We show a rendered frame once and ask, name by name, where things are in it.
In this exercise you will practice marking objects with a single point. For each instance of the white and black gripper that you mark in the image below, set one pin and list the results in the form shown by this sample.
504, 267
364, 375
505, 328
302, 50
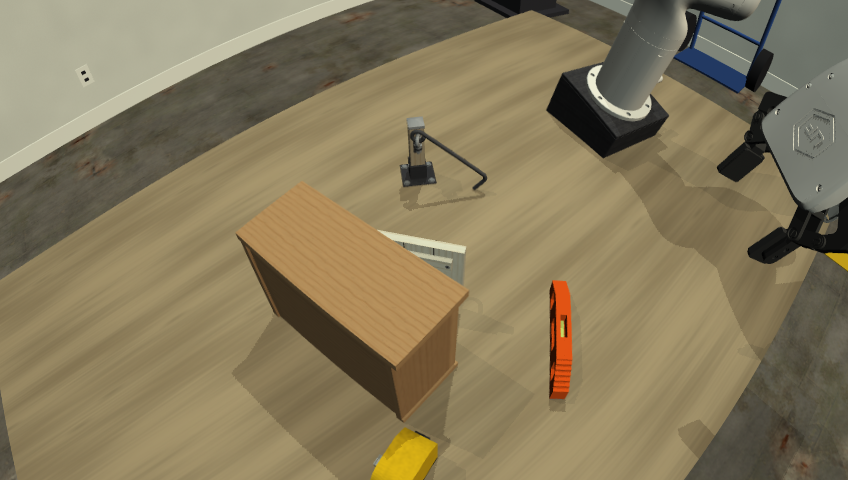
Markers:
807, 136

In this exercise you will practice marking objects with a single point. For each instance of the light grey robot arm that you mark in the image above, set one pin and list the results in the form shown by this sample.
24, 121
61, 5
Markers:
649, 38

